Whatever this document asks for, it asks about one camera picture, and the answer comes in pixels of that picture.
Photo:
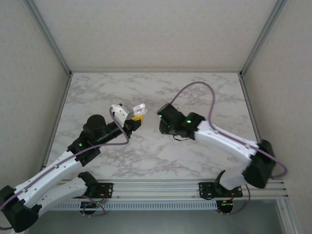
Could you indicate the aluminium rear table rail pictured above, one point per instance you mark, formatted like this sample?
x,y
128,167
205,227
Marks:
x,y
156,71

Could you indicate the aluminium left corner post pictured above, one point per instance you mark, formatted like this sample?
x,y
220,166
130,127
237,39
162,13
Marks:
x,y
50,36

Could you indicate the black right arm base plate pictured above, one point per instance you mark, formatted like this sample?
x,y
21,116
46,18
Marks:
x,y
207,190

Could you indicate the aluminium right lower frame bar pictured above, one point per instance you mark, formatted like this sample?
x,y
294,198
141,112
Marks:
x,y
286,217

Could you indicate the aluminium table side rail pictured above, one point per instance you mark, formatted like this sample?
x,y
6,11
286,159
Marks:
x,y
246,92
62,102

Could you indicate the aluminium left table side rail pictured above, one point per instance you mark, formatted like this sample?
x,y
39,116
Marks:
x,y
62,102

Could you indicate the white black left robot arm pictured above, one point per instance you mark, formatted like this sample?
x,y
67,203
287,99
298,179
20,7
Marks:
x,y
48,175

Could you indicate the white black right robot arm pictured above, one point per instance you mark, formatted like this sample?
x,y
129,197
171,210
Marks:
x,y
224,143

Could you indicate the aluminium right table side rail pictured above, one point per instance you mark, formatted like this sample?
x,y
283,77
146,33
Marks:
x,y
246,92

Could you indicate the aluminium corner post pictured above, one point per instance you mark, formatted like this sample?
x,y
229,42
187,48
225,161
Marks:
x,y
261,36
50,36

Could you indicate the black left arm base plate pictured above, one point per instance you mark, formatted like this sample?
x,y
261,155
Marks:
x,y
108,189

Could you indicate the aluminium right corner post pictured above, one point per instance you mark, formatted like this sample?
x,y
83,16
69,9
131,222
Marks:
x,y
261,36

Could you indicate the aluminium mounting rail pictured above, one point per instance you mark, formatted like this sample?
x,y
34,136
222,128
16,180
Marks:
x,y
156,187

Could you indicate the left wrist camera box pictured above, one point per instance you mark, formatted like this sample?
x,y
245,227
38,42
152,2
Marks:
x,y
126,112

